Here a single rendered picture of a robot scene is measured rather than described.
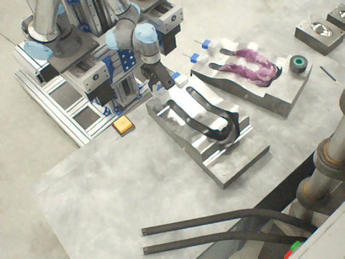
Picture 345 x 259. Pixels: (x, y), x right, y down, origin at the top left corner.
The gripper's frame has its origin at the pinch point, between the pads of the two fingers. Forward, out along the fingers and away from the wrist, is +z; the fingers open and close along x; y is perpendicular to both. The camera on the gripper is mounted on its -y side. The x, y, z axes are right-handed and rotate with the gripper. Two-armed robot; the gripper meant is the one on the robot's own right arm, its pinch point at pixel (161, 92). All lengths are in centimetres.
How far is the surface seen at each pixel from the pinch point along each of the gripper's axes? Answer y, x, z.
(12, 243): 37, 112, 91
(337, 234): -88, 19, -56
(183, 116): -14.4, 0.1, 3.2
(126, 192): -22.8, 38.1, 11.0
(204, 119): -23.5, -4.2, 0.5
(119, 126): 3.4, 22.4, 7.4
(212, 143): -35.1, 2.2, -2.2
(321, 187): -77, -4, -23
